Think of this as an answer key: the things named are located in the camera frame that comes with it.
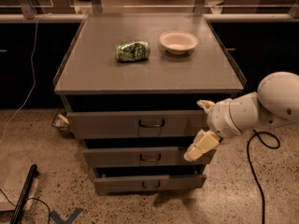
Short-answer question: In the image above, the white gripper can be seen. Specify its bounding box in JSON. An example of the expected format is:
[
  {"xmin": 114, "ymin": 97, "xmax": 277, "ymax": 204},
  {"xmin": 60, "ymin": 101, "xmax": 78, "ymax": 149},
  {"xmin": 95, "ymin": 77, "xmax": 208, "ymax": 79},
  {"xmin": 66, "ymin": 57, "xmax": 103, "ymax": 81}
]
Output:
[{"xmin": 184, "ymin": 98, "xmax": 241, "ymax": 161}]

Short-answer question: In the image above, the grey top drawer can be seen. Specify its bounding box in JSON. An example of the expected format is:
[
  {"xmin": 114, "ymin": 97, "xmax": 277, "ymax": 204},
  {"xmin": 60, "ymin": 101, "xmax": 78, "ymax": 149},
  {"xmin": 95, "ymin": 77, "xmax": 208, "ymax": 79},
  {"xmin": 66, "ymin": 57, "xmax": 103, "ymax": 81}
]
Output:
[{"xmin": 67, "ymin": 110, "xmax": 207, "ymax": 139}]

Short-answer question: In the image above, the grey drawer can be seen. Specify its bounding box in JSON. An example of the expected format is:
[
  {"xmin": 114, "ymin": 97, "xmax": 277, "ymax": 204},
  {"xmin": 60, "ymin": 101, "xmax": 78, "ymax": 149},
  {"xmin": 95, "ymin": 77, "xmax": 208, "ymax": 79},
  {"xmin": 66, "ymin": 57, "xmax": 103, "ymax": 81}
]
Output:
[
  {"xmin": 83, "ymin": 147, "xmax": 216, "ymax": 168},
  {"xmin": 67, "ymin": 110, "xmax": 207, "ymax": 139},
  {"xmin": 94, "ymin": 175, "xmax": 206, "ymax": 193}
]

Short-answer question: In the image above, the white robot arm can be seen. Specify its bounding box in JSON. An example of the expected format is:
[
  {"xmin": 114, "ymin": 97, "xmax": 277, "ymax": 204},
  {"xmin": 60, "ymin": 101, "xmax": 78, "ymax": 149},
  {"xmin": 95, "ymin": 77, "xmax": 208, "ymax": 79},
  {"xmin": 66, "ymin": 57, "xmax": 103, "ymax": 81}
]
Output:
[{"xmin": 184, "ymin": 72, "xmax": 299, "ymax": 161}]

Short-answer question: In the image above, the grey middle drawer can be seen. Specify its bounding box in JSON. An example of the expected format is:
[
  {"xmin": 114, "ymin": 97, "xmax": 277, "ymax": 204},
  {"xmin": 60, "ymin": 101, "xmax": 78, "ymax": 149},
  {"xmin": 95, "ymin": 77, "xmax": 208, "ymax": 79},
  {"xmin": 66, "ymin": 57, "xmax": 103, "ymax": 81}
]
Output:
[{"xmin": 83, "ymin": 147, "xmax": 216, "ymax": 168}]

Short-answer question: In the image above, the grey drawer cabinet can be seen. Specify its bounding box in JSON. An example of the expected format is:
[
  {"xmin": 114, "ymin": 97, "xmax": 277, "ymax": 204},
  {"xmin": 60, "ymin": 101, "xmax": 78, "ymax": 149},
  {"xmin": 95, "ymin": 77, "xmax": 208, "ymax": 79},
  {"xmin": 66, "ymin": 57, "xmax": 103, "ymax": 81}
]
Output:
[{"xmin": 55, "ymin": 13, "xmax": 246, "ymax": 183}]

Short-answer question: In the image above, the grey bottom drawer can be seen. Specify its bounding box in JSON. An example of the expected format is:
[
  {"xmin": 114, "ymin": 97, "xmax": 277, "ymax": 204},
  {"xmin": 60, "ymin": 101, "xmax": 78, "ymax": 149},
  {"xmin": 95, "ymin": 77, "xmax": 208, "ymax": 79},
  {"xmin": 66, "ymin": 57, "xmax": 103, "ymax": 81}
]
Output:
[{"xmin": 94, "ymin": 175, "xmax": 206, "ymax": 193}]

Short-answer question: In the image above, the white paper bowl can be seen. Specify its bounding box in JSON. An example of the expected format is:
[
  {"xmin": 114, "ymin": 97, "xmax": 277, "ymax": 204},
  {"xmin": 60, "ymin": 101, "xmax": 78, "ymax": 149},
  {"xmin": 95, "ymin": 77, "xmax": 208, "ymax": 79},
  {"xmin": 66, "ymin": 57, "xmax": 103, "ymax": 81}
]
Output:
[{"xmin": 159, "ymin": 31, "xmax": 198, "ymax": 55}]

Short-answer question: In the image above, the crushed green soda can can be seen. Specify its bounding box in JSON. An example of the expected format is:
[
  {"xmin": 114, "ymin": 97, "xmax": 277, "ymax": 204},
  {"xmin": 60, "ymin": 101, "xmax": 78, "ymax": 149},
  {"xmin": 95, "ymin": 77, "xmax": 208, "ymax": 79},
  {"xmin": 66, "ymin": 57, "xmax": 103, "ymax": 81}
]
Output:
[{"xmin": 116, "ymin": 40, "xmax": 150, "ymax": 63}]

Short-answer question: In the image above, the black bar on floor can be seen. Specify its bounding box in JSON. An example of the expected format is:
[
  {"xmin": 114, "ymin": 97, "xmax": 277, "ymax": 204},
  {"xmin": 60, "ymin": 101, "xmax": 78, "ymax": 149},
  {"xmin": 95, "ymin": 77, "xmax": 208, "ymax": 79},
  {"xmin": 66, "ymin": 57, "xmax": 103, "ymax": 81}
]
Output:
[{"xmin": 9, "ymin": 164, "xmax": 39, "ymax": 224}]

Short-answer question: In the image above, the black floor cable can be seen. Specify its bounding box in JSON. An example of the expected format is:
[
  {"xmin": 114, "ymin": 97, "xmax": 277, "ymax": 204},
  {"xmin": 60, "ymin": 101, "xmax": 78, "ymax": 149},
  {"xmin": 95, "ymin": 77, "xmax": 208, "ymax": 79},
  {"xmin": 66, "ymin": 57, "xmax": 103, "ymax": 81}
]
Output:
[{"xmin": 246, "ymin": 129, "xmax": 281, "ymax": 224}]

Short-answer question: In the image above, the wire mesh basket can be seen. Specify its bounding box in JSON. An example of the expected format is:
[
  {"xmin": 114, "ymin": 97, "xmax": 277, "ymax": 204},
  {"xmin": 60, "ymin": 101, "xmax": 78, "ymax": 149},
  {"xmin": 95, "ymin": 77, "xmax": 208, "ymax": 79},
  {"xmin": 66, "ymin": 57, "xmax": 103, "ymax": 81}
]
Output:
[{"xmin": 51, "ymin": 109, "xmax": 74, "ymax": 138}]

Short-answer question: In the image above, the white hanging cable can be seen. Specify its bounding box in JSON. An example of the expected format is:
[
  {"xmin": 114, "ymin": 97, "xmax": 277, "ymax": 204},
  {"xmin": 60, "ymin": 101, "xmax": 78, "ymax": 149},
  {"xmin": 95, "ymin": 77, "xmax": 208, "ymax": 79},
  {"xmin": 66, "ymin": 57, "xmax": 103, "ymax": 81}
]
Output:
[{"xmin": 0, "ymin": 13, "xmax": 50, "ymax": 142}]

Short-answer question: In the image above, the thin black cable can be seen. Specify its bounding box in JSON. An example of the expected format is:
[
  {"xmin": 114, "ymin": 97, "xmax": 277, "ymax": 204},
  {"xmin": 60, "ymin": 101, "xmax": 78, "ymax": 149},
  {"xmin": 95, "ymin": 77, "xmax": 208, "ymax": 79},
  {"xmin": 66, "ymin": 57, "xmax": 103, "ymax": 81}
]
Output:
[{"xmin": 0, "ymin": 189, "xmax": 51, "ymax": 224}]

